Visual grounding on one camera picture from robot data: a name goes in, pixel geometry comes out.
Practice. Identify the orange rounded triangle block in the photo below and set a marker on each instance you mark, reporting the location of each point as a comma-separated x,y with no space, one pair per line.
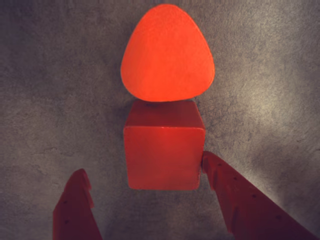
167,55

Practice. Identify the brown table mat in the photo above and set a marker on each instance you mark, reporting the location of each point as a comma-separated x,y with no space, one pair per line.
50,100

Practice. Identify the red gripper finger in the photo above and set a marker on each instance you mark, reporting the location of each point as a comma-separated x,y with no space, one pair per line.
72,212
250,212

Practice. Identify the red cube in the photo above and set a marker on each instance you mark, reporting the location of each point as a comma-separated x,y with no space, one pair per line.
162,157

